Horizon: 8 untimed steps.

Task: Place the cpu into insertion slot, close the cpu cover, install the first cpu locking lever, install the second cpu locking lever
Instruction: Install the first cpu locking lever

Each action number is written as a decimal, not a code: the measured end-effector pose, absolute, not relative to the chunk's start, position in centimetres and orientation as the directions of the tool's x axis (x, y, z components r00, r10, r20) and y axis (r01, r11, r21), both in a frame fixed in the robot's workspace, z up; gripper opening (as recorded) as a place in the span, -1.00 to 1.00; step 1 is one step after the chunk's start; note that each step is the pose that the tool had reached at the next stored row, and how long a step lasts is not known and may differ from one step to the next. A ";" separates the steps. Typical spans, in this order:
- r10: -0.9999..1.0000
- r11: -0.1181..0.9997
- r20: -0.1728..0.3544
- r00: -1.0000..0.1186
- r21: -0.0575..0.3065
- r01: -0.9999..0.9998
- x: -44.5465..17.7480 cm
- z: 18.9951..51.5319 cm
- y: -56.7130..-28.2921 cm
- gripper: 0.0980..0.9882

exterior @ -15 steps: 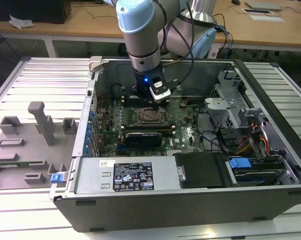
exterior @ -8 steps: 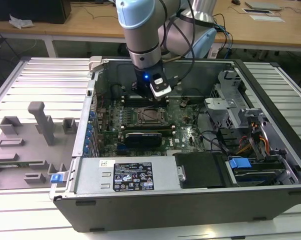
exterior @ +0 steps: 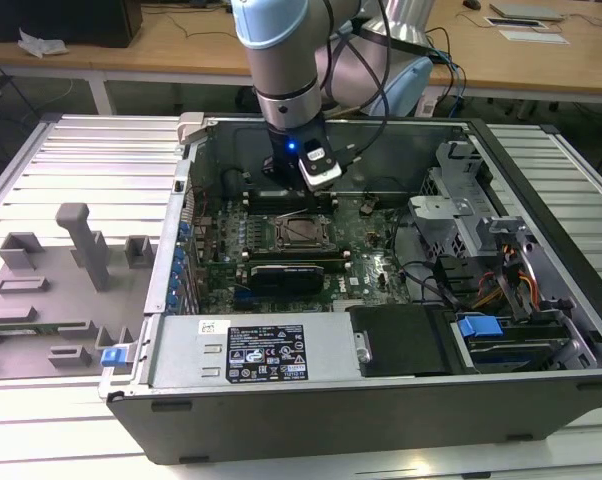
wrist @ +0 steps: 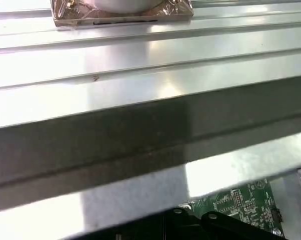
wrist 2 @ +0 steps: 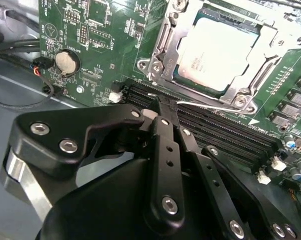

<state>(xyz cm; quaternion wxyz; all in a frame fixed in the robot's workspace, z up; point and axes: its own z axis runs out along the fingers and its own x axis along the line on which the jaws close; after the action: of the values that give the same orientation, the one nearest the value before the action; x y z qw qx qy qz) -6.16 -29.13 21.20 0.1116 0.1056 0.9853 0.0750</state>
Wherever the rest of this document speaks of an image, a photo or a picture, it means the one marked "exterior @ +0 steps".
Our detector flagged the blue disk carrier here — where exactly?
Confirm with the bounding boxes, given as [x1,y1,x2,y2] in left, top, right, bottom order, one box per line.
[457,313,505,352]

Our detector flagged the black open PC case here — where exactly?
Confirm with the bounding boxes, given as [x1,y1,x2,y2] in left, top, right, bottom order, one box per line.
[98,110,602,466]

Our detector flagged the black internal cable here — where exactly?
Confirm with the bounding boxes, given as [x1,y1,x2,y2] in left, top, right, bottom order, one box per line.
[394,258,463,307]

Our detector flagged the silver metal drive cage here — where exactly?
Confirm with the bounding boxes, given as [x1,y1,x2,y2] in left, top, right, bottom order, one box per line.
[408,139,532,262]

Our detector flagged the green RAM stick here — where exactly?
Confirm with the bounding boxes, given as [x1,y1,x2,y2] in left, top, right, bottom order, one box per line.
[0,322,62,339]

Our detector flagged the silver power supply unit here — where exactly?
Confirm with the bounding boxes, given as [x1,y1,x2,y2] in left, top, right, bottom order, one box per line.
[148,314,363,389]

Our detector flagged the black graphics card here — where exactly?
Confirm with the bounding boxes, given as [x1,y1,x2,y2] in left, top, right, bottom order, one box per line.
[248,262,327,297]

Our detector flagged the green motherboard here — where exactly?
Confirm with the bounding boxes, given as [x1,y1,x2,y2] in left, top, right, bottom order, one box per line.
[190,196,417,314]

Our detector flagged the CPU socket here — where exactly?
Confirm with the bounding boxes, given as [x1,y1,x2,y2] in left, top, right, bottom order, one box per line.
[268,214,340,254]

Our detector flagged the grey laptop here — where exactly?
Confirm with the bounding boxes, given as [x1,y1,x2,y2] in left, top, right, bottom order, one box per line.
[489,2,566,23]

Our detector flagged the orange and yellow wires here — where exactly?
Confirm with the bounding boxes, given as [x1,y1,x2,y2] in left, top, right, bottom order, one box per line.
[473,243,540,309]

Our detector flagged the white crumpled paper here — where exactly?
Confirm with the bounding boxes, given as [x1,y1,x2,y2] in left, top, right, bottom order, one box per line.
[17,26,70,59]

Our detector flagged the black RAM slot bank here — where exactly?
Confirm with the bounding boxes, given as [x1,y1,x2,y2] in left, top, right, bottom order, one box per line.
[245,249,346,274]
[244,188,333,215]

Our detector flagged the black hard disk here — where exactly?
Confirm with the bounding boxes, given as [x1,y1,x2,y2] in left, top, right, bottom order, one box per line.
[466,327,573,374]

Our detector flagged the black computer tower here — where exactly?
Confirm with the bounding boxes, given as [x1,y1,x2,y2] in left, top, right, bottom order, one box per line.
[0,0,144,49]

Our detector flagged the silver CPU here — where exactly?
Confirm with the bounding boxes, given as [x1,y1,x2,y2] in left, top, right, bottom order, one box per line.
[285,222,323,247]

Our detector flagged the grey parts rack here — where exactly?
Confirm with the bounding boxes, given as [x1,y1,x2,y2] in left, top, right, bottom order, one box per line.
[0,202,160,382]

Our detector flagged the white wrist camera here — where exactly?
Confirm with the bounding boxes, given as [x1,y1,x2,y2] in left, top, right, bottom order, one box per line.
[299,140,344,192]

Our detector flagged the wooden desk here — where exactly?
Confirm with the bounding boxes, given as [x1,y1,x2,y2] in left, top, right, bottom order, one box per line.
[0,0,602,107]

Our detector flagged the blue case latch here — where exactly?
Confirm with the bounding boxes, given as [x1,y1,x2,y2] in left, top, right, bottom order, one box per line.
[101,345,138,371]

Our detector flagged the grey case release handle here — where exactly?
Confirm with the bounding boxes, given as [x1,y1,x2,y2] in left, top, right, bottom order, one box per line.
[176,111,218,147]

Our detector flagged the metal socket cover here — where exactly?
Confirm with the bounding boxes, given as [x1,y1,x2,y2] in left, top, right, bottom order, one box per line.
[274,216,334,251]

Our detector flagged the black drive bay cover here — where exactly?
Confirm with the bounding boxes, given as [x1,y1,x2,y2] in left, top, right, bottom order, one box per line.
[348,304,463,379]

